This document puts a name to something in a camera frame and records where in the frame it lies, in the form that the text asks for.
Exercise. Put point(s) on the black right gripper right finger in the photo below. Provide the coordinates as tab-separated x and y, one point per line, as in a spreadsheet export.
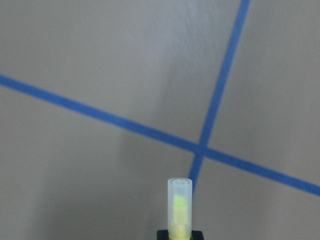
196	235

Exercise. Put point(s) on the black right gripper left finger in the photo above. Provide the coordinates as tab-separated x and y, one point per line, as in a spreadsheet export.
162	235

